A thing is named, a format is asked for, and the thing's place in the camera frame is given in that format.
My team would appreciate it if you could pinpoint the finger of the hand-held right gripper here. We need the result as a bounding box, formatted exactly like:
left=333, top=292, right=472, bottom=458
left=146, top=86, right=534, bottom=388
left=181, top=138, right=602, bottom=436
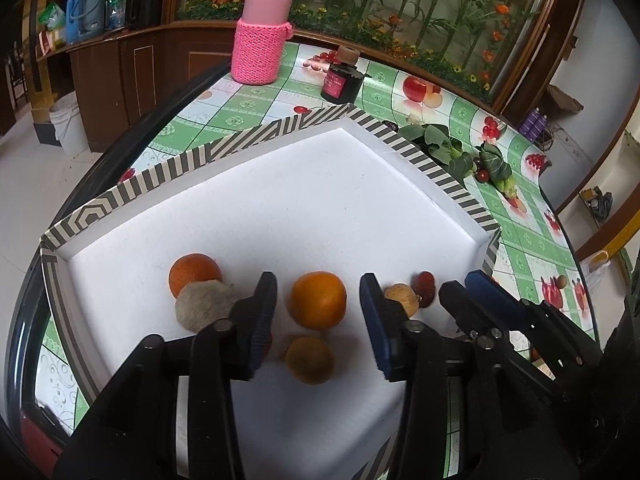
left=438, top=281, right=517, bottom=349
left=464, top=269, right=602, bottom=362

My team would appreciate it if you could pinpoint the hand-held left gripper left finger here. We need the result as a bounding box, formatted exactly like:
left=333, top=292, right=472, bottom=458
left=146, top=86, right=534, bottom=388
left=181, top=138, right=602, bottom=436
left=52, top=271, right=278, bottom=480

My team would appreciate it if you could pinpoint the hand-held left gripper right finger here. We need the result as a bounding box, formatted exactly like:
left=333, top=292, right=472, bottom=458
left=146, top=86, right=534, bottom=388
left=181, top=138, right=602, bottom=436
left=359, top=272, right=581, bottom=480

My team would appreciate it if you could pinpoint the small tan round fruit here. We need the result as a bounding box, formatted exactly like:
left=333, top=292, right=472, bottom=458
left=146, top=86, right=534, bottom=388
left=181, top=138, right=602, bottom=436
left=384, top=283, right=419, bottom=319

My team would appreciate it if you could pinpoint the orange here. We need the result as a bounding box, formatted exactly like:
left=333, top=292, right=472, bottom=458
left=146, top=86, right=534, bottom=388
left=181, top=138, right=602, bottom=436
left=289, top=271, right=348, bottom=330
left=168, top=253, right=223, bottom=300

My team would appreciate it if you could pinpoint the striped cardboard box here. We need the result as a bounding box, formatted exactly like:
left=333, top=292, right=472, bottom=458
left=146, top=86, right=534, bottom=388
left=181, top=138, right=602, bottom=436
left=40, top=104, right=502, bottom=480

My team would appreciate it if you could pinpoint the small red fruit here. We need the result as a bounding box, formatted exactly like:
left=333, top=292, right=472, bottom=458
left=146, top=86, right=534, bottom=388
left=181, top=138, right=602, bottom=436
left=411, top=271, right=436, bottom=308

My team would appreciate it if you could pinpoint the yellow-brown round fruit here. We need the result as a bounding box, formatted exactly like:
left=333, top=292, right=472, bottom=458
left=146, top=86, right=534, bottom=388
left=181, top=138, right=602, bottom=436
left=285, top=336, right=335, bottom=385

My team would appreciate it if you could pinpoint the fuzzy grey-brown fruit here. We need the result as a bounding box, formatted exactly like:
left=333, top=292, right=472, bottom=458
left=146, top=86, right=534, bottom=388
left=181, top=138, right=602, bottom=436
left=175, top=280, right=246, bottom=333

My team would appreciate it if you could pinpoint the white plastic bag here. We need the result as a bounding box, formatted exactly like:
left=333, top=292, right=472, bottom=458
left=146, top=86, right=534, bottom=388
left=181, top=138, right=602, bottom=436
left=585, top=252, right=615, bottom=302

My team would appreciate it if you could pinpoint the pale green leafy cabbage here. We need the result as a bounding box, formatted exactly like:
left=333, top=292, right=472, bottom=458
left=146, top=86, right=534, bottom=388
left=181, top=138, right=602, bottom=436
left=477, top=142, right=517, bottom=199

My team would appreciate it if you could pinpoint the black and yellow tool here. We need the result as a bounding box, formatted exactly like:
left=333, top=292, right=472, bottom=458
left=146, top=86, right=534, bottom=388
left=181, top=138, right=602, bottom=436
left=580, top=186, right=614, bottom=219

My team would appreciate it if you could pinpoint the bok choy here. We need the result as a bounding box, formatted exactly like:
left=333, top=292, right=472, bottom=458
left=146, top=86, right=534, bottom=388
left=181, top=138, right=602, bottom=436
left=397, top=122, right=476, bottom=178

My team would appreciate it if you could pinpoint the dark ink bottle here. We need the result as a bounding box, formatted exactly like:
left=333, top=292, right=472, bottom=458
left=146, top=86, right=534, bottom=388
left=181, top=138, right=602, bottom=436
left=320, top=46, right=369, bottom=105

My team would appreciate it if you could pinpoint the white plastic bucket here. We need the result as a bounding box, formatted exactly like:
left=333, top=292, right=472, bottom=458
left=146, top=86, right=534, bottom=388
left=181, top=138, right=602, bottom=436
left=49, top=92, right=91, bottom=159

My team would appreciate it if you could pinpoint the long wooden cabinet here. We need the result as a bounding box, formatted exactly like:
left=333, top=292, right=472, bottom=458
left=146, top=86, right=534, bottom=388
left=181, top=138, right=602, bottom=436
left=30, top=20, right=242, bottom=154

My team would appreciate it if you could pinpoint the pink bottle with knitted sleeve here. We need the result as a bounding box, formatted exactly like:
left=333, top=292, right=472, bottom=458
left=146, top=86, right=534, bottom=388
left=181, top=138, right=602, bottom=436
left=230, top=0, right=294, bottom=84

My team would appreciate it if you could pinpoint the glass flower display cabinet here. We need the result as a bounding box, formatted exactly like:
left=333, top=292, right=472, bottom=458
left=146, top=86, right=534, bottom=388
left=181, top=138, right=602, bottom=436
left=170, top=0, right=588, bottom=116

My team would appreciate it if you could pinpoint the black kettle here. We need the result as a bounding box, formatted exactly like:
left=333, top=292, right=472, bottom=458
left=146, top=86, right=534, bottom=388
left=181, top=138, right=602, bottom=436
left=125, top=0, right=169, bottom=29

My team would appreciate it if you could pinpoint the clear water bottle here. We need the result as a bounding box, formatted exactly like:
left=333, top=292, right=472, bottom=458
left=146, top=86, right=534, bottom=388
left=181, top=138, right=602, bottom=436
left=105, top=0, right=129, bottom=30

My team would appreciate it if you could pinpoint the blue thermos jug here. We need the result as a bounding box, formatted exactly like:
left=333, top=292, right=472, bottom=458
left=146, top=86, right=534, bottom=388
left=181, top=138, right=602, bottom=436
left=66, top=0, right=108, bottom=44

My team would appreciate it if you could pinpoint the green packet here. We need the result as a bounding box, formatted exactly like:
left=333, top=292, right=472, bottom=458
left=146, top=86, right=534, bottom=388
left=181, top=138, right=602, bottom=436
left=42, top=2, right=67, bottom=31

